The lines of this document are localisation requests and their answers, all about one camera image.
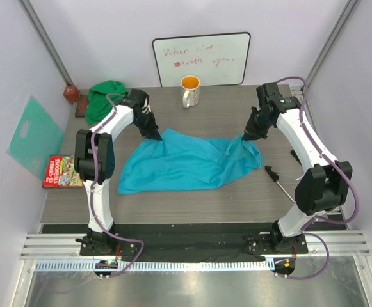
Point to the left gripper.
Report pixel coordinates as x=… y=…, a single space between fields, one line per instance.
x=152 y=132

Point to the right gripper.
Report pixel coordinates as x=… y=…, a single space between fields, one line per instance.
x=251 y=132

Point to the blue t shirt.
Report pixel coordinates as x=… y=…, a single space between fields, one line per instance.
x=179 y=162

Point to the white mug orange inside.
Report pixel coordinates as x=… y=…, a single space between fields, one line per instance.
x=190 y=86

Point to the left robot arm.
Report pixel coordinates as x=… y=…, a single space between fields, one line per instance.
x=94 y=159

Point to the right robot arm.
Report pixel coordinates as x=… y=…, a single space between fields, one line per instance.
x=324 y=184

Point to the green t shirt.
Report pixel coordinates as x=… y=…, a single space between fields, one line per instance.
x=99 y=106

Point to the whiteboard with red writing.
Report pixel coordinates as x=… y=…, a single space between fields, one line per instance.
x=217 y=59

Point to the brown block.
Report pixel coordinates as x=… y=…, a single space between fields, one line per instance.
x=71 y=93

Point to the red book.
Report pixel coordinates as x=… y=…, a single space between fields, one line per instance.
x=60 y=173

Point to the teal plastic cutting board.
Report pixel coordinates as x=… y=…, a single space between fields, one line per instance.
x=35 y=139

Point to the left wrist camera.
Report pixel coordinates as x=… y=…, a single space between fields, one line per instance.
x=140 y=100

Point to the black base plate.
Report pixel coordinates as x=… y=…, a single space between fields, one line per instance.
x=190 y=243

